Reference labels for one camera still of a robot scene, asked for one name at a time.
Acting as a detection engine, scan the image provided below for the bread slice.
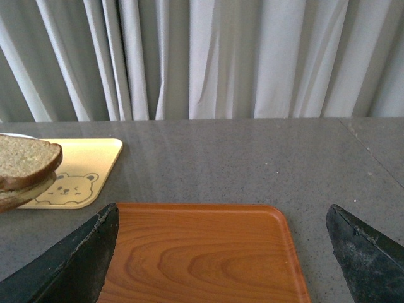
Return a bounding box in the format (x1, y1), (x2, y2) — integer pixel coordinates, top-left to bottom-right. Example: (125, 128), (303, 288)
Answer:
(1, 172), (56, 213)
(1, 134), (63, 191)

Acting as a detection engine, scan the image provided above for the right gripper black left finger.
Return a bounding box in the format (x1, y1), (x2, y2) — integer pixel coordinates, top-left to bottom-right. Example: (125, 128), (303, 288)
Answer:
(1, 203), (119, 302)

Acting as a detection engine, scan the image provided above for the grey curtain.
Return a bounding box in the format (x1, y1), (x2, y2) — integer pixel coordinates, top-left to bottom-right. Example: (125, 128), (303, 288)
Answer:
(1, 1), (403, 122)

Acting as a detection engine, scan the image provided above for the white round plate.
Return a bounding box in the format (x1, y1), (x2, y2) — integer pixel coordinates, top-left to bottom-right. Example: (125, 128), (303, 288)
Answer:
(2, 133), (38, 140)

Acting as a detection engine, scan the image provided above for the yellow bear tray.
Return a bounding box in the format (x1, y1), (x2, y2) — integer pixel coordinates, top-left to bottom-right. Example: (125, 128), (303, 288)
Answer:
(20, 138), (123, 210)

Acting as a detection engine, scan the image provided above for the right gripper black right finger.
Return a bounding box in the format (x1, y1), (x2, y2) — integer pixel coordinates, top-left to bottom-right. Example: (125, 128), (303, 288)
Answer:
(326, 204), (403, 302)

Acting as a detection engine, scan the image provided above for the brown wooden tray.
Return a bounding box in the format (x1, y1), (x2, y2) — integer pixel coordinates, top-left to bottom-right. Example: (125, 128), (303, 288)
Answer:
(99, 203), (311, 302)

